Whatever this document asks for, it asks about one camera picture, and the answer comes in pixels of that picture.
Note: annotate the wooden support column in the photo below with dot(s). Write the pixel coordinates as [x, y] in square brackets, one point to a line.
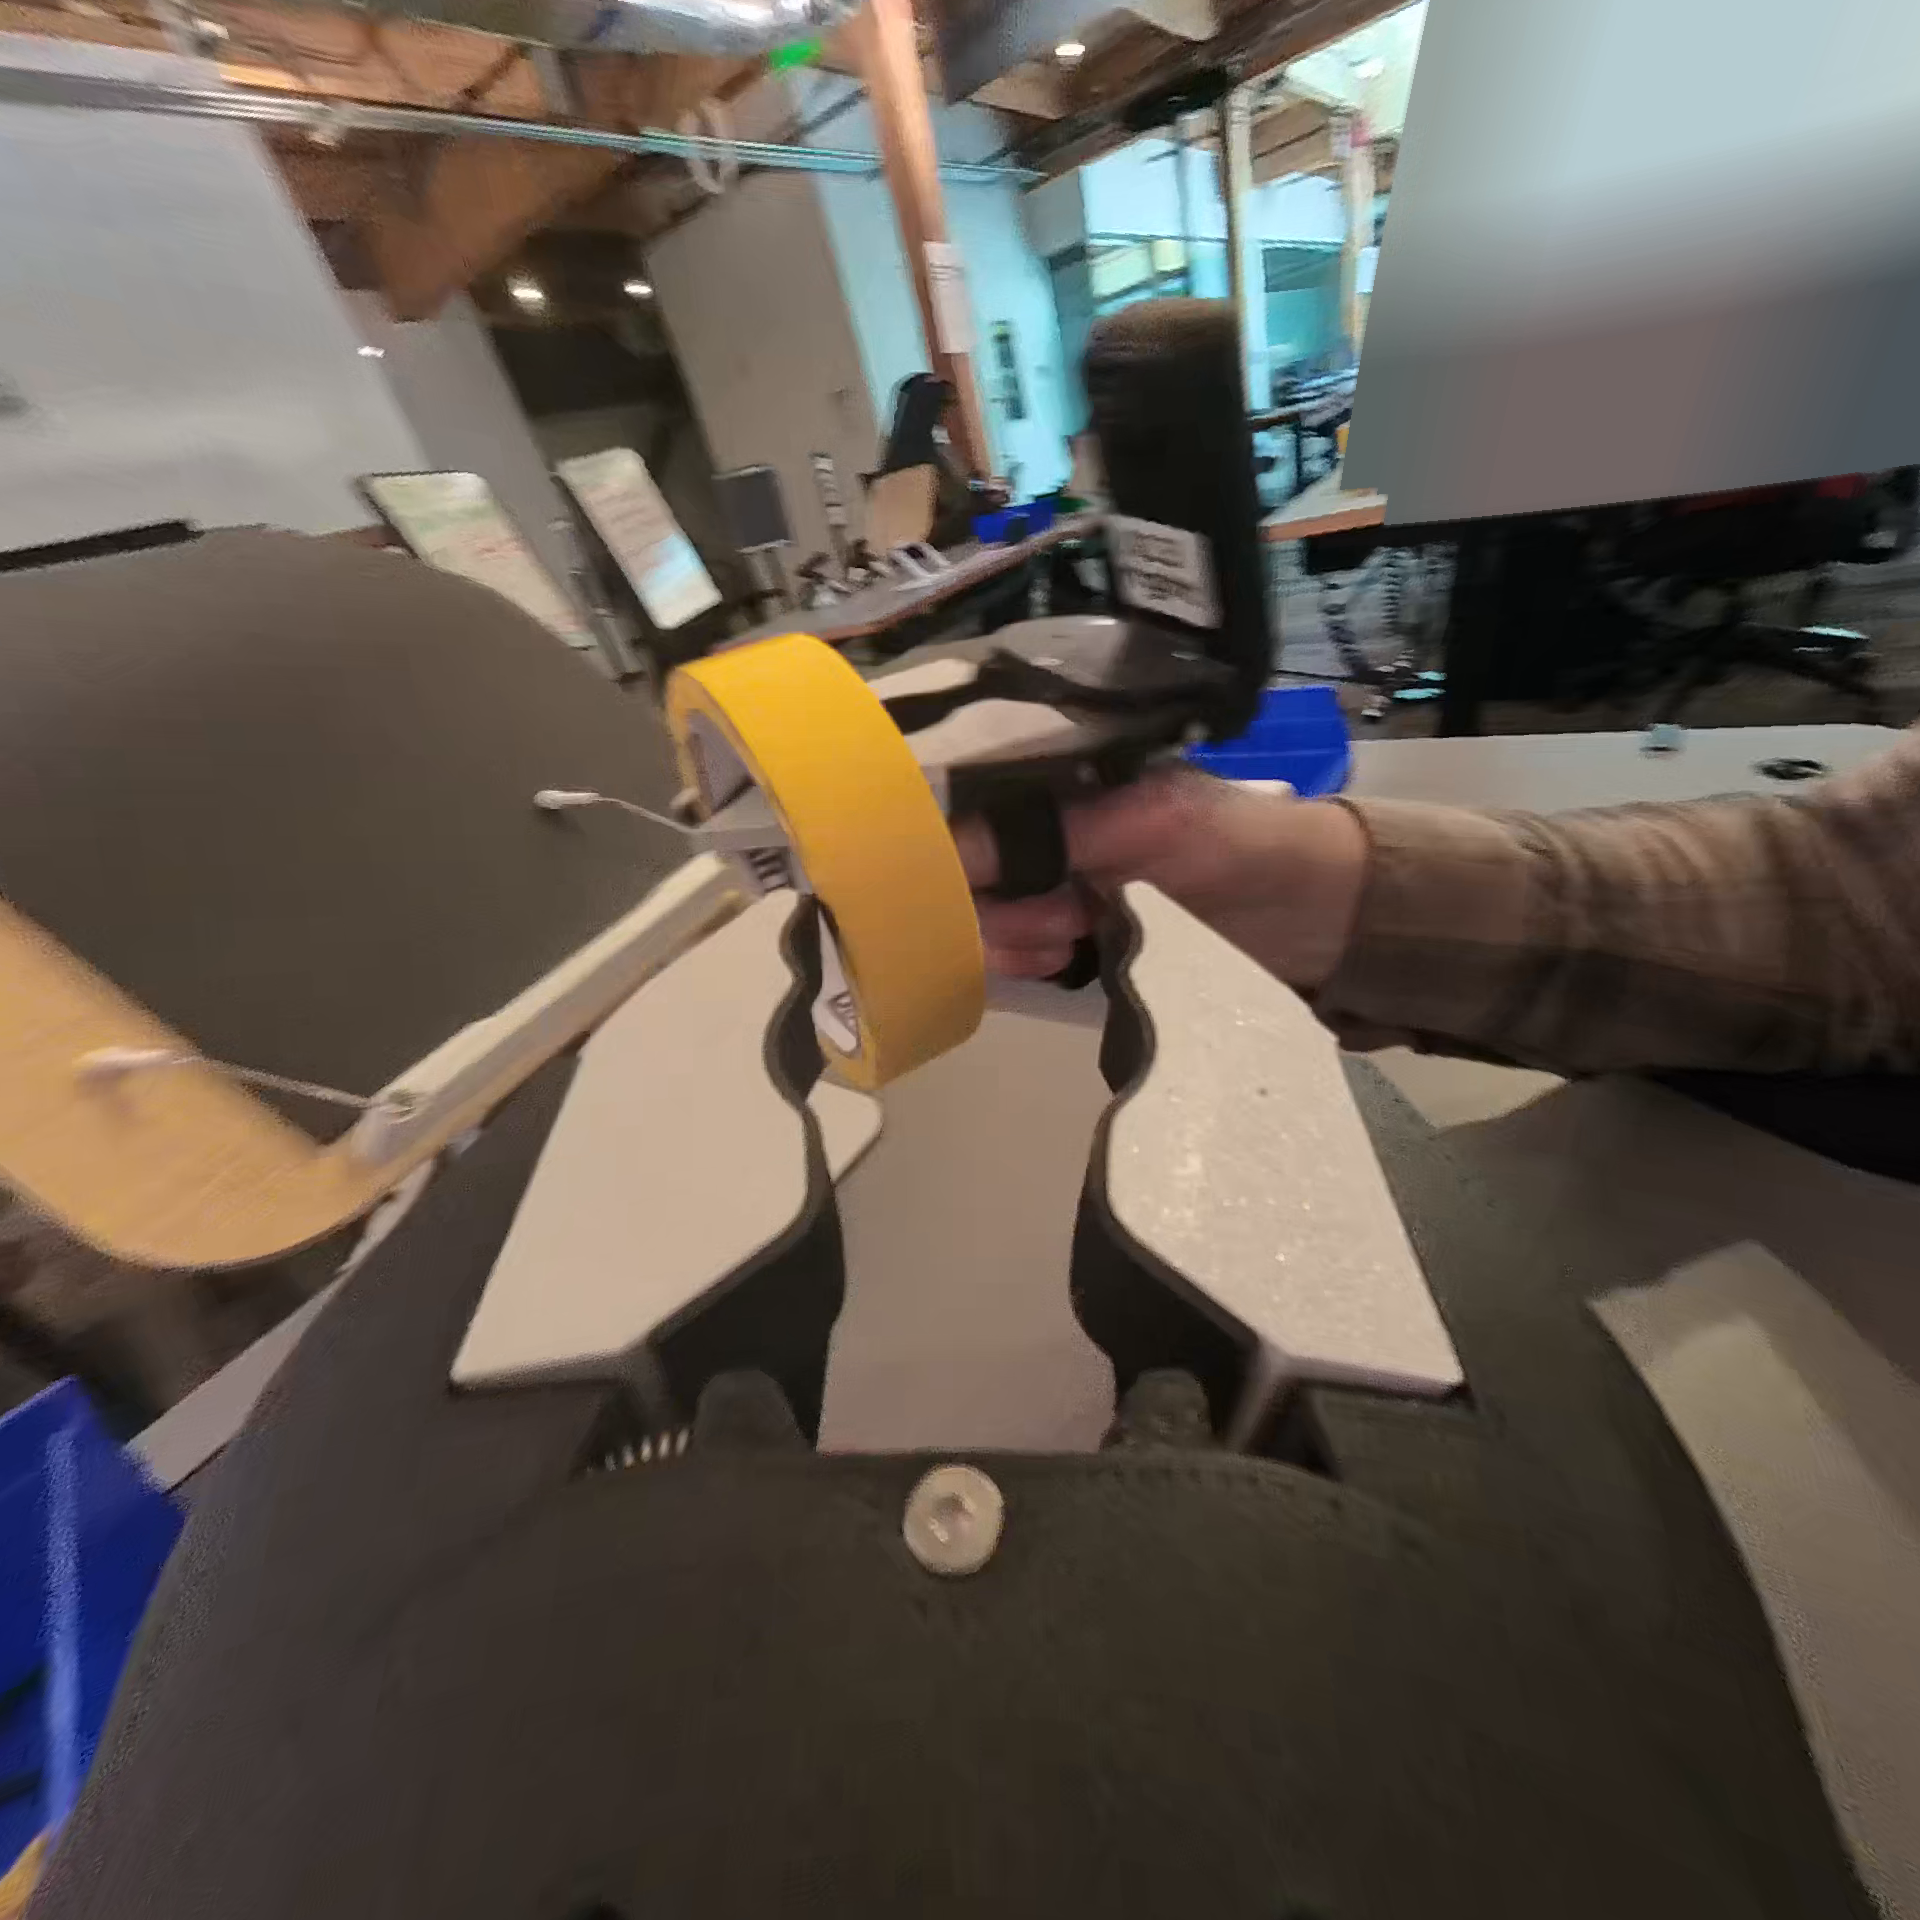
[922, 226]

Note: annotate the grey and wooden curved board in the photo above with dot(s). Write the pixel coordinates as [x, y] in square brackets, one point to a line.
[301, 751]

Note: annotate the grey framed sign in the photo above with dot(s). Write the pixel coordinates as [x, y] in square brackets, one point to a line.
[750, 510]

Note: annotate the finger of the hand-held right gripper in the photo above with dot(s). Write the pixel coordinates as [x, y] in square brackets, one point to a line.
[1005, 744]
[922, 682]

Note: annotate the yellow masking tape roll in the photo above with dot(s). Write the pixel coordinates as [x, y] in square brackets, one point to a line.
[869, 840]

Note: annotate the long work table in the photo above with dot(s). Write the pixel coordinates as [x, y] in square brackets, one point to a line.
[960, 580]

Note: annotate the black monitor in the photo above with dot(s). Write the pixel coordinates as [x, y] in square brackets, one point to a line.
[90, 544]

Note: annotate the whiteboard on stand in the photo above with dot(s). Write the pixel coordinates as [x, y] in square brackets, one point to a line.
[466, 548]
[638, 534]

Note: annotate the green exit sign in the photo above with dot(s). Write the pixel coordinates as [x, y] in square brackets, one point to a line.
[796, 53]

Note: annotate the blue storage bin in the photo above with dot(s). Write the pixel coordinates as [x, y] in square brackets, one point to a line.
[1291, 744]
[1014, 524]
[77, 1576]

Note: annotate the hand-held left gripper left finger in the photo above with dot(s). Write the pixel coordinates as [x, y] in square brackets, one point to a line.
[661, 1172]

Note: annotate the person's right hand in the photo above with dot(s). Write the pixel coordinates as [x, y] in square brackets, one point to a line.
[1230, 869]

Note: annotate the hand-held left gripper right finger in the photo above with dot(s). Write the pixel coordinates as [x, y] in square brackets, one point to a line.
[1260, 1186]

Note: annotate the person's right forearm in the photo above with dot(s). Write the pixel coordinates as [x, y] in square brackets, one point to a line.
[1622, 931]

